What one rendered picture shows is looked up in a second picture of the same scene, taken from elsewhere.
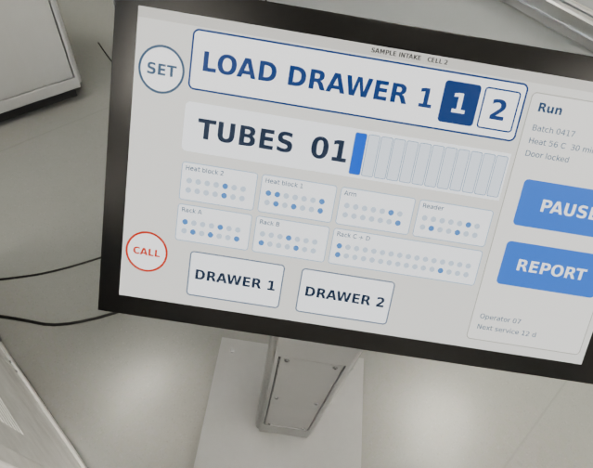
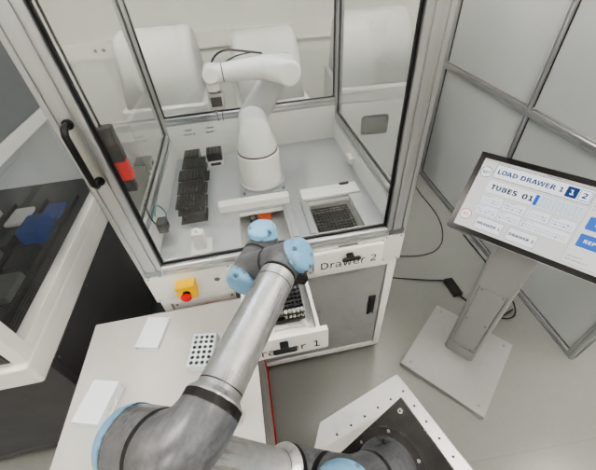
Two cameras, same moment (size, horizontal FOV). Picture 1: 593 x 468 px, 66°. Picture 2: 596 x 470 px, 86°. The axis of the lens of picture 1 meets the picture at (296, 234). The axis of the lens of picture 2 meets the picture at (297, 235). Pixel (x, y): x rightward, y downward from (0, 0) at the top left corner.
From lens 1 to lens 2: 0.99 m
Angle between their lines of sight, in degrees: 32
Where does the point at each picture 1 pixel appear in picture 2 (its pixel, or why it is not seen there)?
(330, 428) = (483, 364)
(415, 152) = (554, 202)
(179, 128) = (486, 186)
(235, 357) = (441, 314)
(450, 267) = (559, 237)
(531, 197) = (592, 222)
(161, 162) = (478, 192)
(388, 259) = (538, 229)
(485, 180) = (576, 214)
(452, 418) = (563, 398)
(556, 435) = not seen: outside the picture
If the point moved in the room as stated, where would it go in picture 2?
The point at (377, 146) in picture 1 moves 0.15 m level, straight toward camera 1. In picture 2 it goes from (542, 199) to (520, 216)
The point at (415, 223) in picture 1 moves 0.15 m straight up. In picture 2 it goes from (549, 221) to (573, 185)
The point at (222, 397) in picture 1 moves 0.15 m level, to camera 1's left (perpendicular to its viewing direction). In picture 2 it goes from (431, 327) to (408, 313)
